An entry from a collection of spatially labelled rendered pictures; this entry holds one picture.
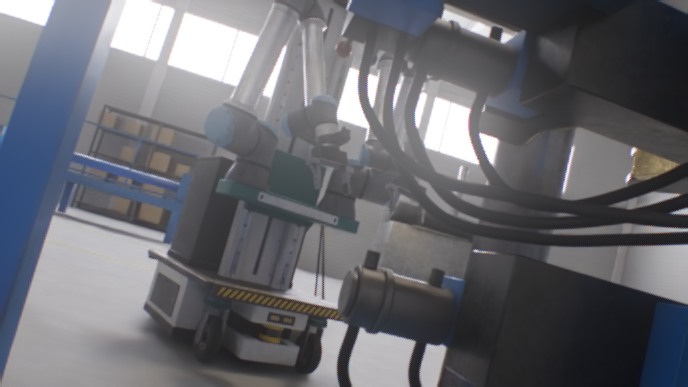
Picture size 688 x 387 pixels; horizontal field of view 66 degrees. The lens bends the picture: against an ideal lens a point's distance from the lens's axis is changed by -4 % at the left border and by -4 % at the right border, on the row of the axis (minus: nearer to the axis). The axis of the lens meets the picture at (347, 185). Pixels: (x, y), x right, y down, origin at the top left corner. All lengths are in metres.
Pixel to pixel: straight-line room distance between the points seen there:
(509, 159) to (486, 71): 0.58
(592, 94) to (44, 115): 0.75
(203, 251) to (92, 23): 1.98
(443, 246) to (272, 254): 6.76
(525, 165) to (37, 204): 1.22
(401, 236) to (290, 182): 6.59
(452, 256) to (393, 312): 8.33
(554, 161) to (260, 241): 1.46
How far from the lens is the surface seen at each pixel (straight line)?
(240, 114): 2.16
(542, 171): 1.55
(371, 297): 0.91
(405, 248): 9.03
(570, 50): 0.93
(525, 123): 1.20
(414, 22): 0.93
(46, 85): 0.68
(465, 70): 1.02
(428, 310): 0.94
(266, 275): 2.61
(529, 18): 1.02
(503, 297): 0.83
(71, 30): 0.69
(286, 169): 2.50
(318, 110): 1.94
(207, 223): 2.58
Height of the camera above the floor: 0.54
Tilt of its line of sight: 7 degrees up
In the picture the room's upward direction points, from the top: 15 degrees clockwise
